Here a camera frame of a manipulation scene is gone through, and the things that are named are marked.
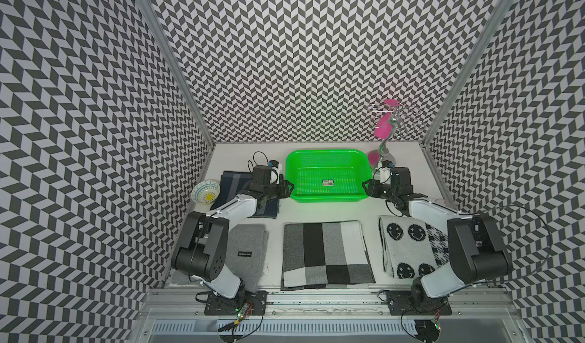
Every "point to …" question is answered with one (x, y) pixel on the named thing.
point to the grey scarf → (246, 253)
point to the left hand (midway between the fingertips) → (290, 187)
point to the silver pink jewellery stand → (389, 117)
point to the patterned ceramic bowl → (206, 191)
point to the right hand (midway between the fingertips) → (366, 187)
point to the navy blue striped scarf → (231, 184)
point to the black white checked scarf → (318, 254)
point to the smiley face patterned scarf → (410, 248)
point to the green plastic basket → (327, 175)
